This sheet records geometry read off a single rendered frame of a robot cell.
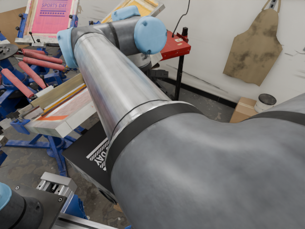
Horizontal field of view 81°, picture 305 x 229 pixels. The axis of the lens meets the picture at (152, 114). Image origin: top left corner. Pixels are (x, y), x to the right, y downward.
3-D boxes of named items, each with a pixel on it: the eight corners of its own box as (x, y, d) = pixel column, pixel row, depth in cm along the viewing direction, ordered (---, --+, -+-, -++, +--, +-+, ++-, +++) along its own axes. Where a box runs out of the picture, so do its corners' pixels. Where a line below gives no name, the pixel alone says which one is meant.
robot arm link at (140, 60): (134, 46, 57) (154, 45, 52) (138, 60, 60) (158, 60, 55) (118, 55, 53) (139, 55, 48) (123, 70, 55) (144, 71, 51)
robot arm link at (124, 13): (113, 12, 42) (105, 12, 49) (129, 58, 48) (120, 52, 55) (143, 2, 44) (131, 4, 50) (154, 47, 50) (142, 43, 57)
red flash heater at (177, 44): (171, 38, 227) (172, 28, 218) (192, 54, 198) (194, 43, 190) (126, 48, 208) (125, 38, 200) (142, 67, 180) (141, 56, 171)
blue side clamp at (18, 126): (37, 128, 91) (27, 117, 89) (28, 135, 89) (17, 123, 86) (26, 126, 113) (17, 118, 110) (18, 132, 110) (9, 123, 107)
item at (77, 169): (128, 201, 127) (123, 181, 104) (120, 211, 122) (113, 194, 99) (84, 167, 145) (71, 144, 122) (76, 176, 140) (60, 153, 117)
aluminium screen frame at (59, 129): (163, 58, 88) (159, 51, 86) (62, 138, 54) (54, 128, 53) (90, 82, 144) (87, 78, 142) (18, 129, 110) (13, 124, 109)
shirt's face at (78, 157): (158, 141, 124) (158, 140, 124) (116, 195, 99) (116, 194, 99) (108, 113, 143) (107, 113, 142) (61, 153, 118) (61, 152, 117)
